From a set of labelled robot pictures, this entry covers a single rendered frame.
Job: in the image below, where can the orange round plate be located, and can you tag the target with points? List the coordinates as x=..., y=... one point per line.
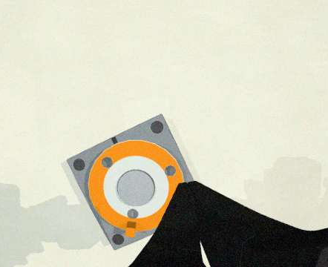
x=133, y=154

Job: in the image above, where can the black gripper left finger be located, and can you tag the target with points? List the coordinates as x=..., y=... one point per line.
x=176, y=240

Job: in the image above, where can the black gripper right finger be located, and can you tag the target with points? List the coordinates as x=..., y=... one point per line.
x=233, y=235

